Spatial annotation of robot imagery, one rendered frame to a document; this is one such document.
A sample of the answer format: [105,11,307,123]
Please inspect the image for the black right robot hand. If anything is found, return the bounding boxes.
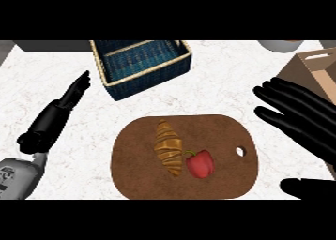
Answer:
[251,77,336,201]

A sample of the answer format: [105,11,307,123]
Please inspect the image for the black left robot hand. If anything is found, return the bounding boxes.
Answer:
[15,69,92,155]

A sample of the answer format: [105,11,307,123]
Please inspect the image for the brown cardboard box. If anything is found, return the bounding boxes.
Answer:
[275,45,336,182]

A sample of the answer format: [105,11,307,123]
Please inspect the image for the red bell pepper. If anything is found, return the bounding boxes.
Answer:
[182,149,216,180]

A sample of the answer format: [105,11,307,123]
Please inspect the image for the brown wooden cutting board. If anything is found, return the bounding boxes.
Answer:
[109,113,259,201]

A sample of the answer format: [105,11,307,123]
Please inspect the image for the grey round pot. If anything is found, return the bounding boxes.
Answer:
[257,39,304,54]

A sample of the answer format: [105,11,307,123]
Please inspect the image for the grey flat appliance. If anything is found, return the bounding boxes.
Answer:
[12,39,95,53]

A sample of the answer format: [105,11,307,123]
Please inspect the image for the golden brown croissant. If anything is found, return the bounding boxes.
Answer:
[152,118,185,177]

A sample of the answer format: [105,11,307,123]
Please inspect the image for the blue wicker basket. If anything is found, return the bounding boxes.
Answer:
[89,39,194,102]

